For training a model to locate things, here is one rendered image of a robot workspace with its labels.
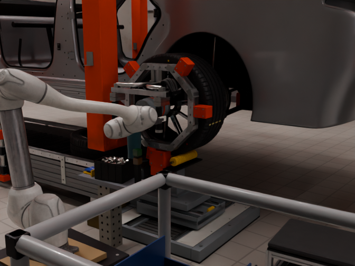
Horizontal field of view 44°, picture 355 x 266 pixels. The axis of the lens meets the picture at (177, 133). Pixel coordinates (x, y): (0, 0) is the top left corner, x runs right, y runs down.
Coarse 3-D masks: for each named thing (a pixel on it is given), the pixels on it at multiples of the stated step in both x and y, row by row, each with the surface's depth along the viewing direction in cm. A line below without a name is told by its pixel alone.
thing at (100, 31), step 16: (96, 0) 276; (112, 0) 285; (96, 16) 279; (112, 16) 286; (96, 32) 281; (112, 32) 288; (96, 48) 284; (112, 48) 290; (96, 64) 286; (112, 64) 292; (96, 80) 289; (112, 80) 294; (96, 96) 292; (96, 128) 297; (96, 144) 300; (112, 144) 301
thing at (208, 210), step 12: (144, 204) 299; (156, 204) 300; (204, 204) 301; (216, 204) 298; (156, 216) 295; (180, 216) 283; (192, 216) 284; (204, 216) 283; (216, 216) 296; (192, 228) 279
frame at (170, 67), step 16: (144, 64) 275; (160, 64) 268; (176, 80) 263; (128, 96) 288; (192, 96) 259; (192, 112) 261; (192, 128) 263; (144, 144) 287; (160, 144) 279; (176, 144) 272
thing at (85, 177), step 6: (84, 174) 271; (84, 180) 267; (90, 180) 264; (96, 180) 261; (102, 180) 260; (132, 180) 260; (108, 186) 256; (114, 186) 253; (120, 186) 250; (126, 186) 250
